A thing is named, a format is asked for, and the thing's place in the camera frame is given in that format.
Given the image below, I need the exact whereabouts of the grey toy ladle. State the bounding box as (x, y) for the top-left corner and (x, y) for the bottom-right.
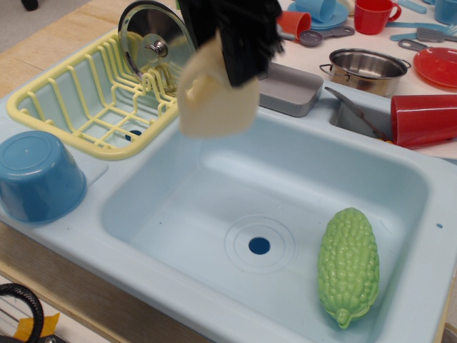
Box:
(298, 26), (356, 47)

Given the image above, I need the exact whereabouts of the teal cup on saucer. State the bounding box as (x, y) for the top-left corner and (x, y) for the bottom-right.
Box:
(287, 0), (349, 31)

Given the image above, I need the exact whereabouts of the steel cooking pot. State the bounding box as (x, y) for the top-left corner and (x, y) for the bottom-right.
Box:
(319, 48), (411, 98)

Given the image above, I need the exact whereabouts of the teal upturned plastic bowl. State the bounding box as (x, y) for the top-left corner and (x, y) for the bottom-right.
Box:
(1, 131), (87, 224)

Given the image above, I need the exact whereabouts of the grey toy spatula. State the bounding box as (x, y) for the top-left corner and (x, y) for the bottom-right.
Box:
(398, 27), (456, 51)

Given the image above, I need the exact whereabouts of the steel pot lid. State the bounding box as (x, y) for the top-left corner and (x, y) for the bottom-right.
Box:
(118, 1), (195, 94)

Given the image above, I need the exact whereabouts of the teal toy utensil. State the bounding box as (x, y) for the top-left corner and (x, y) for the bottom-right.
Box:
(385, 21), (457, 42)

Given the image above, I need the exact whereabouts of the grey knife in compartment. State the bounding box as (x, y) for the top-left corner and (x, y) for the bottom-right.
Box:
(324, 86), (390, 141)

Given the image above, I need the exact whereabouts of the teal cup top right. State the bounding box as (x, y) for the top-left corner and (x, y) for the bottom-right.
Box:
(434, 0), (457, 24)

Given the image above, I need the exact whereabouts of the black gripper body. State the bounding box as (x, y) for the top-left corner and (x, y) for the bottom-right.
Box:
(179, 1), (283, 57)

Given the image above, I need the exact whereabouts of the black cable loop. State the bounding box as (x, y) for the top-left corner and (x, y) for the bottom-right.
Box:
(0, 283), (45, 343)

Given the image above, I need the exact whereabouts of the green toy bitter gourd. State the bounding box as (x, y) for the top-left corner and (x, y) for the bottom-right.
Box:
(317, 207), (380, 329)

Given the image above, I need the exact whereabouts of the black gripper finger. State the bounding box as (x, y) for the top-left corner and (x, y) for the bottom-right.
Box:
(219, 29), (270, 87)

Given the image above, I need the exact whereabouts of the red plastic mug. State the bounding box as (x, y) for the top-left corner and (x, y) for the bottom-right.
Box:
(353, 0), (402, 35)

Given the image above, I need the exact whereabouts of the light blue toy sink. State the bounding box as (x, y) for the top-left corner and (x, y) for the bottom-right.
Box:
(1, 93), (456, 342)

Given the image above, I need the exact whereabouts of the grey toy faucet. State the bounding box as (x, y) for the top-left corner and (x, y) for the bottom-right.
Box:
(259, 61), (323, 118)

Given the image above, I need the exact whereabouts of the large red plastic cup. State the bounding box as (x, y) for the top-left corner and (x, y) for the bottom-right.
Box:
(391, 94), (456, 148)

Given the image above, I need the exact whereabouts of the cream toy detergent bottle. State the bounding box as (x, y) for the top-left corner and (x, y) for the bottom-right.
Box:
(177, 34), (260, 139)

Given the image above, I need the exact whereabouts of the red plastic plate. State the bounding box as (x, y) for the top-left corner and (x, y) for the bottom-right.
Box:
(413, 47), (456, 89)

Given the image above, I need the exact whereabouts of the yellow plastic drying rack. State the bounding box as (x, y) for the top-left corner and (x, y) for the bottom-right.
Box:
(6, 29), (193, 160)

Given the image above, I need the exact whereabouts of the small red cup lying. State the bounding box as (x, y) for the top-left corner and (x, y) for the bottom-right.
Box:
(276, 11), (311, 41)

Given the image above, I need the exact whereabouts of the orange tape piece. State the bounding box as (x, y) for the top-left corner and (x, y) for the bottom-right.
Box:
(13, 312), (60, 342)

